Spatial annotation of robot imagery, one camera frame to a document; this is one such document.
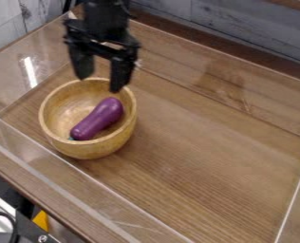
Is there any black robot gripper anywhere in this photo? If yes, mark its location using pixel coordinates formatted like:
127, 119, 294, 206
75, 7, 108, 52
63, 0, 139, 93

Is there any purple toy eggplant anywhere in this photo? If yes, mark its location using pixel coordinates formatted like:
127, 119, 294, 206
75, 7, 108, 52
68, 97, 123, 140

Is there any brown wooden bowl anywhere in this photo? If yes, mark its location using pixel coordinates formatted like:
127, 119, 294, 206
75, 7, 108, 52
37, 78, 137, 159

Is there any black and yellow equipment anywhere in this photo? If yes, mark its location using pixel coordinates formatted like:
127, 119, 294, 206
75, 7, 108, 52
0, 198, 61, 243

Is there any clear acrylic corner bracket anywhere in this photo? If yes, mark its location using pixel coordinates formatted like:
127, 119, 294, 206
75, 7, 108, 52
65, 11, 84, 22

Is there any clear acrylic tray wall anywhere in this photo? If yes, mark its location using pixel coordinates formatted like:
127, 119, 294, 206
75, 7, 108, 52
0, 119, 191, 243

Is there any black cable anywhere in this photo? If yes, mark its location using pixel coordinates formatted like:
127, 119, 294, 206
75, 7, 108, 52
0, 211, 19, 243

